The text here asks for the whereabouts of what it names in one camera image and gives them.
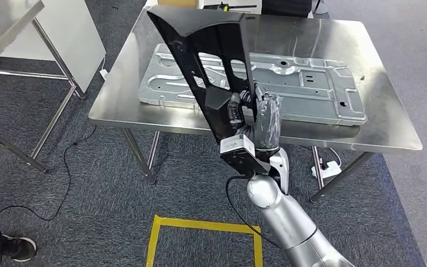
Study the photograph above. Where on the stainless steel table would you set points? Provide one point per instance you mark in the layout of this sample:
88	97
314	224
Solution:
346	40
0	25

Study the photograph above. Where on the black remote controller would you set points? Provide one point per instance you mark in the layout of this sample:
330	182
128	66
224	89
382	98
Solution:
213	7

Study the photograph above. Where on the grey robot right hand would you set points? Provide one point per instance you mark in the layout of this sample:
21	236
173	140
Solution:
268	118

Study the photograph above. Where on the white power strip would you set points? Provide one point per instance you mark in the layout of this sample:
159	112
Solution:
326	171
103	73

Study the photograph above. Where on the person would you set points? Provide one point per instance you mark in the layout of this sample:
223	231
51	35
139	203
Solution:
14	247

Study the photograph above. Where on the grey stamped metal panel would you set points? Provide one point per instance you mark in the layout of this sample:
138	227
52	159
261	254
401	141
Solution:
309	88

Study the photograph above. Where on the black camera bracket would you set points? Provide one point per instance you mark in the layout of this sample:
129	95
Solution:
243	162

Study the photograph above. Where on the black plastic plate frame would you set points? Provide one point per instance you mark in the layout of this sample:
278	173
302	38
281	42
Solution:
198	25

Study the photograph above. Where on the thin black stand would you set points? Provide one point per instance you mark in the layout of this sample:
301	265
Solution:
320	9

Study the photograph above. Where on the white board panel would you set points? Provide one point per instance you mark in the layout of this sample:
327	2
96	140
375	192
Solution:
77	40

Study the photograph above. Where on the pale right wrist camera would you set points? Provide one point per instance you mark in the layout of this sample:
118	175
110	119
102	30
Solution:
237	143

